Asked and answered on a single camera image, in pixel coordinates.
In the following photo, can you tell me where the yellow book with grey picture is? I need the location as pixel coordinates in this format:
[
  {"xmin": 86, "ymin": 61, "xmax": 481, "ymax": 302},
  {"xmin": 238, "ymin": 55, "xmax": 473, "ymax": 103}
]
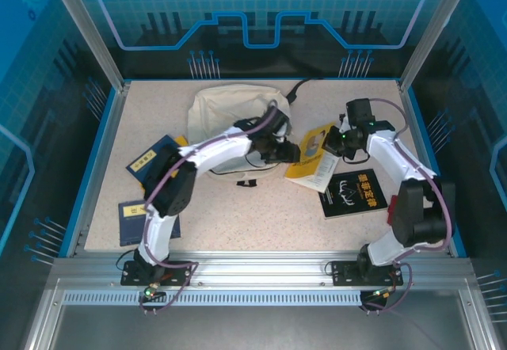
[{"xmin": 284, "ymin": 120, "xmax": 341, "ymax": 195}]

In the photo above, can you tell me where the black book with white lettering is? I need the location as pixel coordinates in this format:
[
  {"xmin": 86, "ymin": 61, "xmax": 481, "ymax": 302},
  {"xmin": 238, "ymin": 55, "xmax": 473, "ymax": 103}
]
[{"xmin": 318, "ymin": 168, "xmax": 389, "ymax": 220}]

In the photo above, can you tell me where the cream canvas backpack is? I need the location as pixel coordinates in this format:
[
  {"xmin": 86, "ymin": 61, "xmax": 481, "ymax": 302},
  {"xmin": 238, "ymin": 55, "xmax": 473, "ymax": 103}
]
[{"xmin": 186, "ymin": 77, "xmax": 324, "ymax": 188}]

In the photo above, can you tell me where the red leather snap case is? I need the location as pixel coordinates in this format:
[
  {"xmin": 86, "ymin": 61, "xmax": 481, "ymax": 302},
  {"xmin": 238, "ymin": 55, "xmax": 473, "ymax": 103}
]
[{"xmin": 387, "ymin": 195, "xmax": 400, "ymax": 228}]

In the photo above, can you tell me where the navy book with yellow label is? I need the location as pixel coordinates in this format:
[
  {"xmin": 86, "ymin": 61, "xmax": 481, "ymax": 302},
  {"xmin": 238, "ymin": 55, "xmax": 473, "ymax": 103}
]
[{"xmin": 125, "ymin": 134, "xmax": 183, "ymax": 187}]

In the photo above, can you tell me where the navy book with gold drawing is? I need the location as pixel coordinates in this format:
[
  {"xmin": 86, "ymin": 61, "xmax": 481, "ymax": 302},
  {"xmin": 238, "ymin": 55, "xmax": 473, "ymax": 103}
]
[{"xmin": 117, "ymin": 198, "xmax": 182, "ymax": 248}]

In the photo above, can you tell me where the grey metal front tray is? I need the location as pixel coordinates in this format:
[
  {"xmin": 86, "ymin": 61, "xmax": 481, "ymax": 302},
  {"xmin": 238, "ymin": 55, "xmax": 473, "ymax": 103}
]
[{"xmin": 23, "ymin": 305, "xmax": 500, "ymax": 350}]

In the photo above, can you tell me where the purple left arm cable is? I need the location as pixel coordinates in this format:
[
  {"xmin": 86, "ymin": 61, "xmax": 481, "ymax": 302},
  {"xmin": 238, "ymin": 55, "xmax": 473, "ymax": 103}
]
[{"xmin": 138, "ymin": 102, "xmax": 278, "ymax": 315}]

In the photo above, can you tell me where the blue-edged table side rail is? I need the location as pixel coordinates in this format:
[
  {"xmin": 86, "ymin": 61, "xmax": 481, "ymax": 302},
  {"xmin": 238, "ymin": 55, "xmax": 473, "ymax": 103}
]
[
  {"xmin": 397, "ymin": 79, "xmax": 468, "ymax": 258},
  {"xmin": 65, "ymin": 82, "xmax": 132, "ymax": 257}
]

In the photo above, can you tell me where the aluminium front rail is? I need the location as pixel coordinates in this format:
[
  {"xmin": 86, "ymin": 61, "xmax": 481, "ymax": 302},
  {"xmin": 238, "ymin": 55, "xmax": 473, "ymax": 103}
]
[{"xmin": 51, "ymin": 250, "xmax": 476, "ymax": 292}]

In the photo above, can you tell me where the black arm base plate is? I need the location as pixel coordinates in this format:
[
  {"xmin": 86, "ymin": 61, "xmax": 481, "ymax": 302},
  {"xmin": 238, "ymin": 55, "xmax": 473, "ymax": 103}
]
[
  {"xmin": 330, "ymin": 261, "xmax": 404, "ymax": 287},
  {"xmin": 120, "ymin": 261, "xmax": 194, "ymax": 287}
]

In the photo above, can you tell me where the aluminium frame post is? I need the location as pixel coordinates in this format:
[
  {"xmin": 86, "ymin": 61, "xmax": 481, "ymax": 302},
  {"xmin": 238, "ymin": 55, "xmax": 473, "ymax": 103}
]
[
  {"xmin": 398, "ymin": 0, "xmax": 478, "ymax": 92},
  {"xmin": 44, "ymin": 0, "xmax": 132, "ymax": 92}
]

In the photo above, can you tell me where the slotted grey cable duct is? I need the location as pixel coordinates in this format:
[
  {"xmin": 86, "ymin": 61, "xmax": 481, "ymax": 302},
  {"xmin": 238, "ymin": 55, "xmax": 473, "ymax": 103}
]
[{"xmin": 62, "ymin": 291, "xmax": 364, "ymax": 306}]

